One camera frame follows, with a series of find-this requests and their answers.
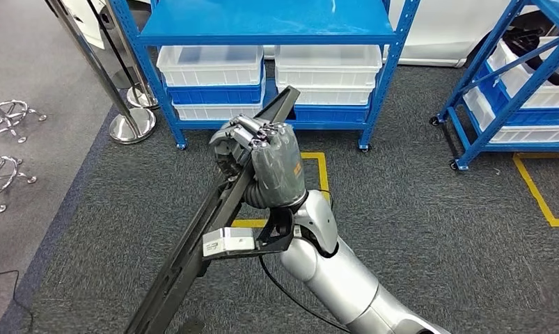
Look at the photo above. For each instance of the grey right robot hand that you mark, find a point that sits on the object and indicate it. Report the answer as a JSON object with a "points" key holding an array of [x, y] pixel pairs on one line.
{"points": [[279, 170]]}

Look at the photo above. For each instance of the black plastic panel part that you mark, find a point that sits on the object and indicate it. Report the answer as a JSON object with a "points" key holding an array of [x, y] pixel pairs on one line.
{"points": [[191, 258]]}

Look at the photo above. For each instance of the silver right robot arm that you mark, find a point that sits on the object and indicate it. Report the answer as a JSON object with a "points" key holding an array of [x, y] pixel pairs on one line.
{"points": [[343, 276]]}

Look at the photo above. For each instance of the blue metal shelf rack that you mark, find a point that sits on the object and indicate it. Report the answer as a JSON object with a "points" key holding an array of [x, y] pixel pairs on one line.
{"points": [[260, 23]]}

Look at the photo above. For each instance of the blue wheeled shelf rack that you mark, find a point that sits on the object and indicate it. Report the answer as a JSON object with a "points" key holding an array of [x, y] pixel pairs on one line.
{"points": [[491, 131]]}

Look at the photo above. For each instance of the yellow floor tape square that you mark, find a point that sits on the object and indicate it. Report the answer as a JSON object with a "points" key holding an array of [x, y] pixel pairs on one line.
{"points": [[323, 175], [536, 193]]}

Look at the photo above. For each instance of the white car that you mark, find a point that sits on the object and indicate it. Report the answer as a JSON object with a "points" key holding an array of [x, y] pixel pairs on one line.
{"points": [[436, 32]]}

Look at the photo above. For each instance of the chrome stool star base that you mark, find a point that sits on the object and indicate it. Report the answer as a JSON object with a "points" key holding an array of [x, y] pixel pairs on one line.
{"points": [[0, 177], [7, 117]]}

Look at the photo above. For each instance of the black trim parts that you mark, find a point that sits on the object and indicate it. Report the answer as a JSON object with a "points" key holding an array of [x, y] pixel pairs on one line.
{"points": [[528, 39]]}

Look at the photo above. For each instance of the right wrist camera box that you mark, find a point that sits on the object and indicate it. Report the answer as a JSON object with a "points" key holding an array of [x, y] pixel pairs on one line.
{"points": [[228, 241]]}

